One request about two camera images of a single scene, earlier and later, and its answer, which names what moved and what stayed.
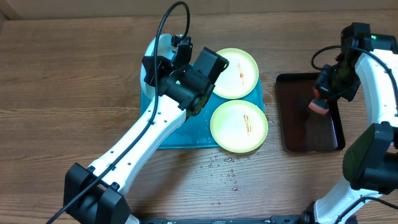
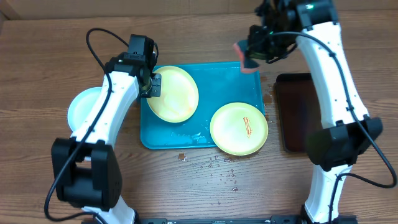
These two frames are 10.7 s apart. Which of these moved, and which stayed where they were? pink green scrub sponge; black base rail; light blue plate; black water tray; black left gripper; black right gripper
Moved: light blue plate; black left gripper; pink green scrub sponge; black right gripper
Stayed: black water tray; black base rail
